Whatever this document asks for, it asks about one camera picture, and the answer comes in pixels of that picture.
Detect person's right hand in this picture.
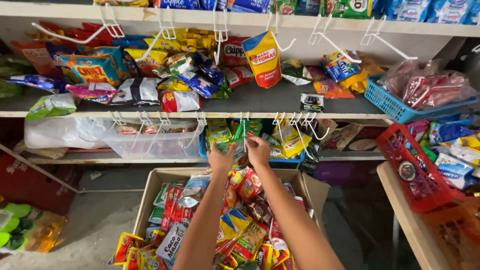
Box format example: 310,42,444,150
245,136,272,169

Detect person's left hand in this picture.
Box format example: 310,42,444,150
207,142,239,174

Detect green sachet packet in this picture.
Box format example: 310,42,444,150
217,136,249,166

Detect blue tray of sachets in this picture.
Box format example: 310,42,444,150
198,118,307,164

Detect bunch of yellow hanging sachets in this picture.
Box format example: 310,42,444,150
271,123,313,159

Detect white wooden shelf unit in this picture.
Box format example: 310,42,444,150
0,0,480,166

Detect clear plastic container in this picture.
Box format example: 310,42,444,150
103,119,205,160

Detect white red snack bag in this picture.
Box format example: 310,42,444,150
161,90,202,113

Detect black white small sachet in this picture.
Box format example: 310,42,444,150
299,93,325,114

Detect row of short white hooks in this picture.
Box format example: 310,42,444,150
108,111,331,158

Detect heap of mixed sachet packets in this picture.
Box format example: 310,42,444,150
108,166,316,270

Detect green black packet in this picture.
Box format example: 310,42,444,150
280,58,314,86

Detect yellow orange sauce pouch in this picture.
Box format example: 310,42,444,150
241,29,283,89

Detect brown cardboard box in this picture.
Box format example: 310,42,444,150
123,167,331,270

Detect brown printed packets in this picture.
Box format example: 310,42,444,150
318,118,389,153

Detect purple plastic box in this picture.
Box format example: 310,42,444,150
314,160,377,188

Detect blue iced tea packet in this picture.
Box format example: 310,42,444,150
322,50,361,83

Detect pile of orange yellow packets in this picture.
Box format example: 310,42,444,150
307,56,388,100

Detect row of long white hooks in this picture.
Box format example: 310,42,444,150
31,3,480,65

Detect heap of colourful snack bags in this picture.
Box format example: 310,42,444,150
0,22,256,106

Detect row of packets on shelf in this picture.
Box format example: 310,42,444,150
93,0,480,26

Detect white plastic bag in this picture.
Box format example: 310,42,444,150
24,117,115,150

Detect blue plastic basket with bags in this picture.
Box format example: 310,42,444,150
364,59,480,124

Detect wooden counter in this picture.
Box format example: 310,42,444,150
376,160,452,270

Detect green white snack bag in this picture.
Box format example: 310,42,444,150
25,93,80,121

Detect red plastic basket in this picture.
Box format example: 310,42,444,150
375,121,467,215

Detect heap of blue white packets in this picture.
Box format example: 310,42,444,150
406,114,480,191

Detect wrapped pack of green-capped bottles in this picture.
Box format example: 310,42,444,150
0,202,69,255

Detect orange plastic basket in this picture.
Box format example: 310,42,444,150
421,198,480,270

